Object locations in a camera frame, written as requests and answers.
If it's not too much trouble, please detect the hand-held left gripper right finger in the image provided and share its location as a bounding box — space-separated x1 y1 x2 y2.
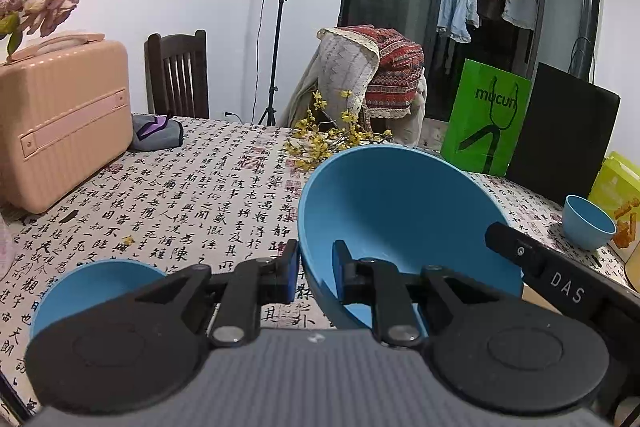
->
332 239 506 348

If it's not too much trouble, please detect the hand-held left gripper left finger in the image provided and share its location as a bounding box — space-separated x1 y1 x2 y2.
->
125 239 300 348

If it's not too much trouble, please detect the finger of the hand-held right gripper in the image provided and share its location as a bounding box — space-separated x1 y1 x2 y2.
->
485 222 526 278

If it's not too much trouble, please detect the blue bowl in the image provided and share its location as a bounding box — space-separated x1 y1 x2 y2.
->
297 145 523 330
29 259 168 343
562 195 617 251

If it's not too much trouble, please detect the yellow-green snack box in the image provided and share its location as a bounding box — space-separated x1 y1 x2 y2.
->
587 152 640 265

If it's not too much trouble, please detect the black paper bag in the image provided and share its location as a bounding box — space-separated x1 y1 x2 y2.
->
506 38 621 205

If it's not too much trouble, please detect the yellow flower branch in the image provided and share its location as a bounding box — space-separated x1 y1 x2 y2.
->
282 89 393 172

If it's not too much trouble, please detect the green paper bag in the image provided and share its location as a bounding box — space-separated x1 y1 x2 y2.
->
440 58 532 175

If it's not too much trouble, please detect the chair draped with patterned blankets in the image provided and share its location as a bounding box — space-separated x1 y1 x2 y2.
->
282 52 428 148

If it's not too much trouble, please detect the grey and purple pouch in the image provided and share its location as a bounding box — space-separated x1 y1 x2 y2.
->
131 114 184 152

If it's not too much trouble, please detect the white lace-edged cloth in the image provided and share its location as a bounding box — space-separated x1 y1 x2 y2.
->
316 27 381 120

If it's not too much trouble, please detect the dark wooden chair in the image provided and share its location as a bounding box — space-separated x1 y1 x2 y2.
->
144 29 210 118

